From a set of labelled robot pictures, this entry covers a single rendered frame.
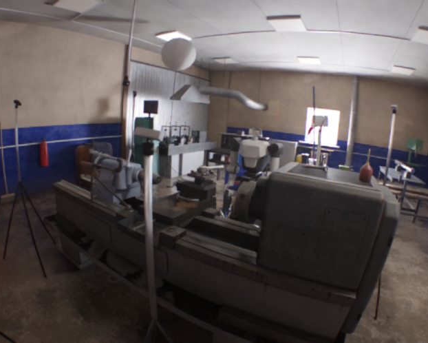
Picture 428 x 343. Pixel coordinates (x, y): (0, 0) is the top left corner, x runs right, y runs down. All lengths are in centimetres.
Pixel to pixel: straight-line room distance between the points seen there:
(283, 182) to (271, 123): 765
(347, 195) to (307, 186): 18
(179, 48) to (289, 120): 482
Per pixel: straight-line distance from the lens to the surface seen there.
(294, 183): 112
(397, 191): 461
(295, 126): 853
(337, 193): 110
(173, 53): 523
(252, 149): 238
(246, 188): 138
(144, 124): 591
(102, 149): 560
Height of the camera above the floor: 156
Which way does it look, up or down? 12 degrees down
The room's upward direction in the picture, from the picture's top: 4 degrees clockwise
